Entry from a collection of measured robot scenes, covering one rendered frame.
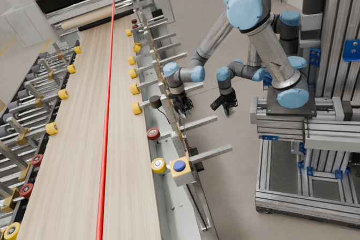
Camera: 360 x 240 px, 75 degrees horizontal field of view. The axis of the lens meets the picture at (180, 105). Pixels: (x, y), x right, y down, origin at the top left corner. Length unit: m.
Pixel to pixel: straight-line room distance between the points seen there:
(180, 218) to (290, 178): 0.93
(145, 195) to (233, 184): 1.12
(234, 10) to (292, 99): 0.44
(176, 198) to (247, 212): 0.76
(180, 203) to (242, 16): 1.06
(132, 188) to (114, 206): 0.11
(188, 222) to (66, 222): 0.62
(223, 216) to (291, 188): 0.57
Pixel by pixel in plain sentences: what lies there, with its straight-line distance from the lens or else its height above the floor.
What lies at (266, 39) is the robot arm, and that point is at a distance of 0.93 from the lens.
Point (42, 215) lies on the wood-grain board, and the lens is 1.53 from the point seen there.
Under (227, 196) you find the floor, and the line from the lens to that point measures 2.15.
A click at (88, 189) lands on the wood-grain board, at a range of 1.43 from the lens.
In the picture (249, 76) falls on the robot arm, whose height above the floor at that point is 1.13.
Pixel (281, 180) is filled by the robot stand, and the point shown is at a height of 0.21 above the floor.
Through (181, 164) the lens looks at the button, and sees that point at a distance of 0.85.
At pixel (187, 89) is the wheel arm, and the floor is 0.96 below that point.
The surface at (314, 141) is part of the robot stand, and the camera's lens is 1.27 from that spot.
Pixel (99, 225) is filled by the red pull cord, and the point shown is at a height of 1.64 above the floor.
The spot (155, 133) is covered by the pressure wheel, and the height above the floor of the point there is 0.91.
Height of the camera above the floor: 1.91
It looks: 39 degrees down
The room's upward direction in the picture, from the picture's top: 19 degrees counter-clockwise
